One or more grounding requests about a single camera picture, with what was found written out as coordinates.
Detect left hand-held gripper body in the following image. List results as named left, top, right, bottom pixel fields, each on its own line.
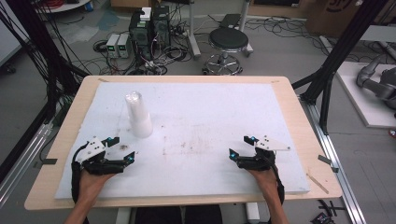
left=75, top=136, right=126, bottom=175

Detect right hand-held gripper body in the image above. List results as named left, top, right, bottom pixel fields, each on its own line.
left=237, top=135, right=291, bottom=172

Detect sleeved stack of white cups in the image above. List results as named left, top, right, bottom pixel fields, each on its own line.
left=124, top=90, right=154, bottom=139

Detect person's left hand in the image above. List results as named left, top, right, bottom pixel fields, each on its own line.
left=77, top=170, right=117, bottom=205

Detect person's right hand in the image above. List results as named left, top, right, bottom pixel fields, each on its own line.
left=248, top=167, right=280, bottom=201

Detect white foam mat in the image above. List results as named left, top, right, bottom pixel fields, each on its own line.
left=53, top=81, right=311, bottom=201

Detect white table leg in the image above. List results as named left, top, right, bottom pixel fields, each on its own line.
left=245, top=202, right=262, bottom=224
left=115, top=206, right=133, bottom=224

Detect thin wooden stick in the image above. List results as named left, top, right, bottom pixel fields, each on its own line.
left=305, top=173, right=330, bottom=195

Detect person's dark trousers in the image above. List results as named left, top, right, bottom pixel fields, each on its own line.
left=134, top=203, right=224, bottom=224

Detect grey bench power supply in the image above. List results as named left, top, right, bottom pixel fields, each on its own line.
left=117, top=33, right=131, bottom=60
left=106, top=33, right=121, bottom=59

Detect black round stool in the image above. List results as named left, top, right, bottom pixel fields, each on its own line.
left=203, top=26, right=250, bottom=76

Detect black computer tower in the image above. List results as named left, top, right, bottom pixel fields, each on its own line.
left=128, top=9, right=154, bottom=62
left=151, top=5, right=172, bottom=49

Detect white base board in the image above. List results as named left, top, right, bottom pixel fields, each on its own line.
left=335, top=61, right=396, bottom=130

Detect black flat device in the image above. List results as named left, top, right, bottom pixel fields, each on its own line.
left=219, top=13, right=243, bottom=30

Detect grey metal stand leg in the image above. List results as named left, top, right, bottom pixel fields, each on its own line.
left=186, top=0, right=203, bottom=60
left=238, top=0, right=255, bottom=58

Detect small white box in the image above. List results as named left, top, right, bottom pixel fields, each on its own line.
left=139, top=7, right=153, bottom=21

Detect round white table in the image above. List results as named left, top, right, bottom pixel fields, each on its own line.
left=34, top=0, right=93, bottom=14

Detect brown cardboard box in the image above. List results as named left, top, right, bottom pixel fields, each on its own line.
left=305, top=0, right=396, bottom=39

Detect aluminium rail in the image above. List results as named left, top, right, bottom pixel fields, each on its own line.
left=299, top=95, right=368, bottom=224
left=0, top=121, right=54, bottom=208

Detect tangle of floor cables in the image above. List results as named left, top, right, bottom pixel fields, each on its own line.
left=92, top=18, right=195, bottom=77

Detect black metal frame post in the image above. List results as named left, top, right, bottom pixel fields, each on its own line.
left=291, top=0, right=390, bottom=135
left=5, top=0, right=90, bottom=94

